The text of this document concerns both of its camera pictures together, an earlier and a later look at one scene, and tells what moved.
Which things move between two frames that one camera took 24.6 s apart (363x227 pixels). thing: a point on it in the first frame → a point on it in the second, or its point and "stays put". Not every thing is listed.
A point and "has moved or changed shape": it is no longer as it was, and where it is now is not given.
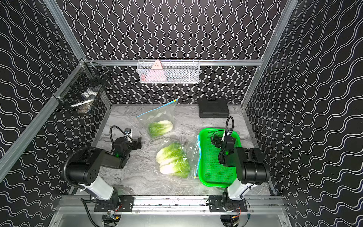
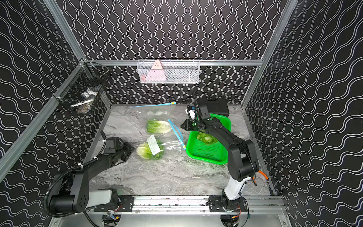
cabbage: [156, 129] stays put
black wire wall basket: [82, 89] stays put
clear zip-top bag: [179, 158] → [167, 142]
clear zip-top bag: [159, 121] has moved or changed shape
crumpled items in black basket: [87, 98] stays put
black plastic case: [213, 108] stays put
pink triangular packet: [156, 75] stays put
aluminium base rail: [85, 205] stays put
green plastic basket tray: [211, 173] → [203, 146]
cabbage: [172, 151] → [207, 139]
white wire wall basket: [168, 71] stays put
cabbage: [179, 167] → [143, 151]
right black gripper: [219, 141] → [186, 126]
